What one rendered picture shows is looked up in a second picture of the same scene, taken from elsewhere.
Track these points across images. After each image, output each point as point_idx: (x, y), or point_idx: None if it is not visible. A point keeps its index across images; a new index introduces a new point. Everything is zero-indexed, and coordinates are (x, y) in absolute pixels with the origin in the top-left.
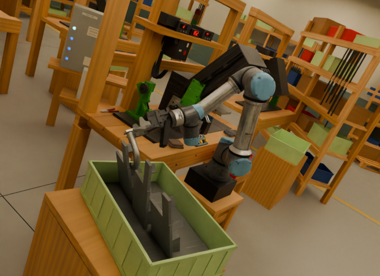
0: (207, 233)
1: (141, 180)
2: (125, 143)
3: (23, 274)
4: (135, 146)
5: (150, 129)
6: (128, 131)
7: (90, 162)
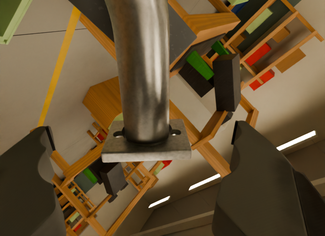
0: None
1: None
2: (182, 52)
3: None
4: (169, 24)
5: (265, 221)
6: (184, 123)
7: (10, 33)
